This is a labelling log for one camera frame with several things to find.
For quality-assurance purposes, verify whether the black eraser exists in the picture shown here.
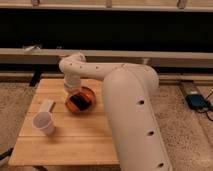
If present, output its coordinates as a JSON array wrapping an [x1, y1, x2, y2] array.
[[70, 95, 89, 110]]

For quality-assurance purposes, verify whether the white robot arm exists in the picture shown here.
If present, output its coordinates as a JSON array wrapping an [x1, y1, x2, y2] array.
[[59, 53, 173, 171]]

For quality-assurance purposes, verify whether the orange bowl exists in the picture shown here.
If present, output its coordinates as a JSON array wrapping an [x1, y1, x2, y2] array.
[[65, 86, 96, 113]]

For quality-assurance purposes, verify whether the white plastic cup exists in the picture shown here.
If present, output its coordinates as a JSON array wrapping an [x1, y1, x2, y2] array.
[[32, 112, 55, 135]]

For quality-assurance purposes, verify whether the black power adapter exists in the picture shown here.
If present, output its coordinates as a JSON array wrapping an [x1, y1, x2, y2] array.
[[185, 94, 207, 110]]

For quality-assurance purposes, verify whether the black table leg bracket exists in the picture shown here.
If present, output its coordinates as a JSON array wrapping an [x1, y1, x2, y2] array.
[[29, 66, 43, 87]]

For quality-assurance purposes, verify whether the black cable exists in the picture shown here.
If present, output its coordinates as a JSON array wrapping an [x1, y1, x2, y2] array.
[[195, 91, 213, 122]]

